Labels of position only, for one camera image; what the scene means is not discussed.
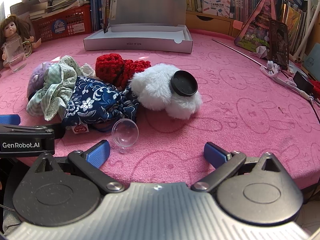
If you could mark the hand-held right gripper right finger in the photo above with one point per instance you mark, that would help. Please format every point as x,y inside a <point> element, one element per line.
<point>213,155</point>

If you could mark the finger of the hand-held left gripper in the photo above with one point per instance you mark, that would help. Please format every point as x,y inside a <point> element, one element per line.
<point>25,129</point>
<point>10,119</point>

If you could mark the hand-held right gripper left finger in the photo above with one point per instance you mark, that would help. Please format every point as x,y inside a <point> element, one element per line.
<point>98,153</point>

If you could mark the green checkered cloth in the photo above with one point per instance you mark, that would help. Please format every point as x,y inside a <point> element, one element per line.
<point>53,90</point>

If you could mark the purple plush puff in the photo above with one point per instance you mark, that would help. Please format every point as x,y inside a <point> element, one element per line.
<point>37,77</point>

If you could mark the blue floral fabric pouch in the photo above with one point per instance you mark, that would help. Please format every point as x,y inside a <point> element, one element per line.
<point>95,100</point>

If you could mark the black round lid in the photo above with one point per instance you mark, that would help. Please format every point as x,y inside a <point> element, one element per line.
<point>184,83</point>

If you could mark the white cloth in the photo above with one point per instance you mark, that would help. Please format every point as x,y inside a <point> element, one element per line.
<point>87,70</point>

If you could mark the white plush puff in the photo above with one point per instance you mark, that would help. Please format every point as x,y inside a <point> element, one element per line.
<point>155,90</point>

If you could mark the red crochet piece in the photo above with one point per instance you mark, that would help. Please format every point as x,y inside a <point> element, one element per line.
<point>110,65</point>

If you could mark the white file box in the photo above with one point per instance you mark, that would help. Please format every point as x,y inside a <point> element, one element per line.
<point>140,45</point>

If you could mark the clear plastic dome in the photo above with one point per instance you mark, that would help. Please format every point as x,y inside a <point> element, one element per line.
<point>125,132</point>

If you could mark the clear glass mug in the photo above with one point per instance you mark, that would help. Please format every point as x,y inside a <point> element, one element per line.
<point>15,55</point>

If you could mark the pink bunny-print mat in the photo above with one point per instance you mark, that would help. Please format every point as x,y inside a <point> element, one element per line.
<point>237,92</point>

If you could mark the brown-haired doll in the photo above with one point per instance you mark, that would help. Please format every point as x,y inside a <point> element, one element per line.
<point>11,28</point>

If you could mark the thin metal rod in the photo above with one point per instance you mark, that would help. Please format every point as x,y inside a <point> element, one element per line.
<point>237,50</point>

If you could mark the white folded paper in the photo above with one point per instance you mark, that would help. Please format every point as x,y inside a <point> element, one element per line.
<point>262,52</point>

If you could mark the small black box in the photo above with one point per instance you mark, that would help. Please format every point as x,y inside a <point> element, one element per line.
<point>302,82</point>

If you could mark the large red plastic basket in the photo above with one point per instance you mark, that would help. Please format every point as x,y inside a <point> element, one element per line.
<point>75,22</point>

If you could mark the red yarn piece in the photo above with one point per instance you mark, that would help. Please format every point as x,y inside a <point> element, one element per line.
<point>316,87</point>

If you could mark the black binder clip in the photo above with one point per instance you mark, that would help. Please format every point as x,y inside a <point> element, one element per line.
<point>106,28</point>

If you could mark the dark photo card stand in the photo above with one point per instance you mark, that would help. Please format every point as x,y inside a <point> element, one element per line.
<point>278,45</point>

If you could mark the wooden drawer unit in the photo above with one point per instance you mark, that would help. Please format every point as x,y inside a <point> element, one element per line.
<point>207,25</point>

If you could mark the pink house-shaped case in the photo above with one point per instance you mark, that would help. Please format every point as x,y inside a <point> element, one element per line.
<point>252,30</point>

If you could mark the teal book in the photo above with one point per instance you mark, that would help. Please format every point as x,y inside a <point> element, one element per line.
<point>312,60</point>

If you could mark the row of thin blue books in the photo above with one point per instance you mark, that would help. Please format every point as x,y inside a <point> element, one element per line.
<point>98,5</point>

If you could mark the white printed carton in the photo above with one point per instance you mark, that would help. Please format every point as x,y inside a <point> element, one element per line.
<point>216,5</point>

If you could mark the row of thin picture books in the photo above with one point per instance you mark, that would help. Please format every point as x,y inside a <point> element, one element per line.
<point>295,20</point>

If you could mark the white plastic pipes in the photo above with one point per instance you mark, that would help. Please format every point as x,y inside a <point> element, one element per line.
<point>312,17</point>

